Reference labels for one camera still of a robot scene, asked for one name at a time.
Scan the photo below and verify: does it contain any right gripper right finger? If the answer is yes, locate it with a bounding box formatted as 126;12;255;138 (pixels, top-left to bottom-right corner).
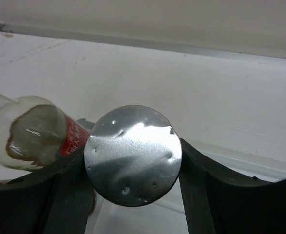
179;140;286;234

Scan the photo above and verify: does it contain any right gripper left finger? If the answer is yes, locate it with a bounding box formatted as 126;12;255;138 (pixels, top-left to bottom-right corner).
0;148;93;234

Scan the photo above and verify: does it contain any black cap soy sauce bottle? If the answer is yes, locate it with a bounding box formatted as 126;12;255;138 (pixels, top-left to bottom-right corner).
0;94;90;172

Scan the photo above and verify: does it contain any grey cap white shaker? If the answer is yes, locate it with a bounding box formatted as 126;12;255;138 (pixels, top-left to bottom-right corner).
84;105;182;207

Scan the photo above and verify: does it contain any white divided plastic tray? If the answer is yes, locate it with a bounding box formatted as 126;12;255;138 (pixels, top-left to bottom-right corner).
84;143;286;234

